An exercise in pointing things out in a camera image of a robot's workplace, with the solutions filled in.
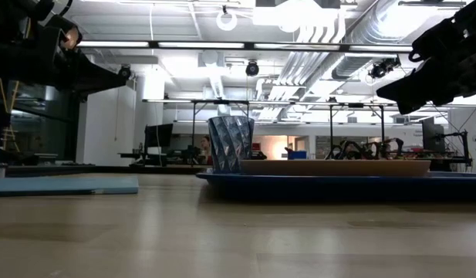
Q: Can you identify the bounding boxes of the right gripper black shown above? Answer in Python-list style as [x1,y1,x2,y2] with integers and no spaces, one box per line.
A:
[376,15,476,115]

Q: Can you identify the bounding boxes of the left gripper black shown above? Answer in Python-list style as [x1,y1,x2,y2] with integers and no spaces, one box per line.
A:
[29,15,130,96]

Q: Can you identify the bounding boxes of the orange round plate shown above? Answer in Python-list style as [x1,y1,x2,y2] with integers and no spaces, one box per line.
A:
[239,159,432,178]

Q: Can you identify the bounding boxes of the dark faceted cup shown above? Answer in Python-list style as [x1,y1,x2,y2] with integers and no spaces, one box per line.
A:
[208,115,256,175]

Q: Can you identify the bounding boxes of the blue plastic tray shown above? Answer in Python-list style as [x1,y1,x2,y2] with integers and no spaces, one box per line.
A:
[195,171,476,202]

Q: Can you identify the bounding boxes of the distant person behind cup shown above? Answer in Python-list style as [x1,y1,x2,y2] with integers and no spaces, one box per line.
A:
[201,134,214,166]

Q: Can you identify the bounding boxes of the tall black monitor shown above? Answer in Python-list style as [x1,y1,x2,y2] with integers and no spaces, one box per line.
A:
[421,117,446,154]

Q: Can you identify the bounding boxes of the background robot arms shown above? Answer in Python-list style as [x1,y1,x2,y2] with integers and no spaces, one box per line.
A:
[325,137,405,161]

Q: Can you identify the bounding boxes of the black computer monitor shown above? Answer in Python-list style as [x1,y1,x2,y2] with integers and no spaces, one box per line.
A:
[143,123,174,148]

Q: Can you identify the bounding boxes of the light blue cutting board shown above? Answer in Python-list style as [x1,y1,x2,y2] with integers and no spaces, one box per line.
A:
[0,176,140,198]

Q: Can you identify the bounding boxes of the overhead bar with light strips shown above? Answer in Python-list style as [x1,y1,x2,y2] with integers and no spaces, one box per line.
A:
[77,39,414,54]

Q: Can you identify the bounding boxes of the black hanging camera cluster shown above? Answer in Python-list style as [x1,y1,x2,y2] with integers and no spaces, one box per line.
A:
[367,57,401,80]

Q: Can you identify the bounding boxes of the black background station frame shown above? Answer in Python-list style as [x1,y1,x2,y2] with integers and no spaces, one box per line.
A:
[191,99,386,160]

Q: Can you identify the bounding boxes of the black aluminium table frame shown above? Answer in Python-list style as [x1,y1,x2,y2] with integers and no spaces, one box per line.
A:
[5,164,214,175]

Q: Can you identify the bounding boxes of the white hanging ring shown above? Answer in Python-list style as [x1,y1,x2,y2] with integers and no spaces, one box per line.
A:
[216,10,238,32]

